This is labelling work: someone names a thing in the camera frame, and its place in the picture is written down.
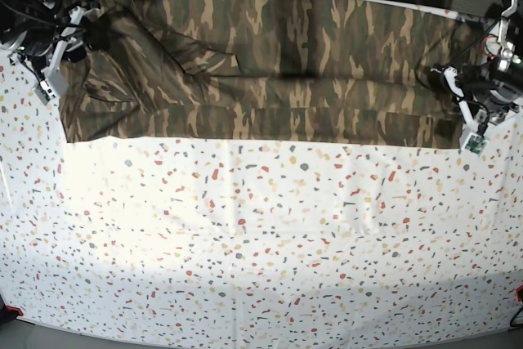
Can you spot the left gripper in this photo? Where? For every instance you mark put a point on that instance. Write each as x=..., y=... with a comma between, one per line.
x=488, y=95

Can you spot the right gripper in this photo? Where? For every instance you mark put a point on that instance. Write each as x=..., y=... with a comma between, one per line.
x=50, y=46

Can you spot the camouflage T-shirt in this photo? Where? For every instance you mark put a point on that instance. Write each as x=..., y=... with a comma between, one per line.
x=341, y=71

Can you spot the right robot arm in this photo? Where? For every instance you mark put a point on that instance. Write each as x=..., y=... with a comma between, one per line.
x=54, y=13

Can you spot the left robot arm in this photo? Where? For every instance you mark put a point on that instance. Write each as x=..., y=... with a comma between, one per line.
x=502, y=39

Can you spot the red black clamp right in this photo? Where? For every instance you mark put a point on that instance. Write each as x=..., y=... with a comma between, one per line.
x=519, y=294

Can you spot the red black clamp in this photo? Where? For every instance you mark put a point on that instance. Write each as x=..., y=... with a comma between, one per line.
x=9, y=313
x=519, y=294

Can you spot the terrazzo pattern table cloth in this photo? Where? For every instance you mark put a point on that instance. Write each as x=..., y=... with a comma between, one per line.
x=192, y=242

